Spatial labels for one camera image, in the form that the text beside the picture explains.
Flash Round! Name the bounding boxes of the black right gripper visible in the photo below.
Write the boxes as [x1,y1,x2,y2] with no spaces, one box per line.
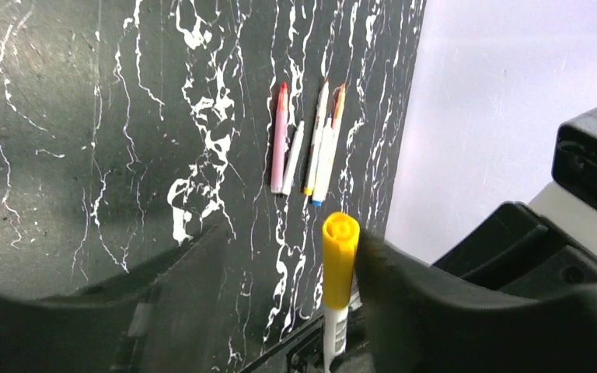
[434,202,597,288]

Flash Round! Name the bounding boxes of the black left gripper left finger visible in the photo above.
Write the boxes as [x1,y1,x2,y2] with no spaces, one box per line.
[0,224,229,372]

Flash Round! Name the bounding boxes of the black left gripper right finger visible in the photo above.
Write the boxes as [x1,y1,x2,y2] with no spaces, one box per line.
[355,232,597,372]

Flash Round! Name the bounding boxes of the yellow capped marker pen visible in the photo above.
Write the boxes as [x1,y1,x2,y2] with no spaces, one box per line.
[322,212,360,372]

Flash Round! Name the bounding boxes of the brown capped yellow-end marker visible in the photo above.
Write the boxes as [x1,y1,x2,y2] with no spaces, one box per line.
[303,78,330,196]

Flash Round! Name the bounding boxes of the light blue capped marker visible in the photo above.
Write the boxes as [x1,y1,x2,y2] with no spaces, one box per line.
[312,114,333,206]

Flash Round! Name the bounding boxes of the pink translucent pen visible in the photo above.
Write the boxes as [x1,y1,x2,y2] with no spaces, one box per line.
[271,82,288,194]

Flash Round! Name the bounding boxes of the dark blue capped marker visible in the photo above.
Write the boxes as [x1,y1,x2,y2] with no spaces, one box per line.
[281,120,305,196]

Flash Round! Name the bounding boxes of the orange red pen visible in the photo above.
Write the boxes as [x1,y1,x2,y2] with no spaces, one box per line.
[326,83,348,171]

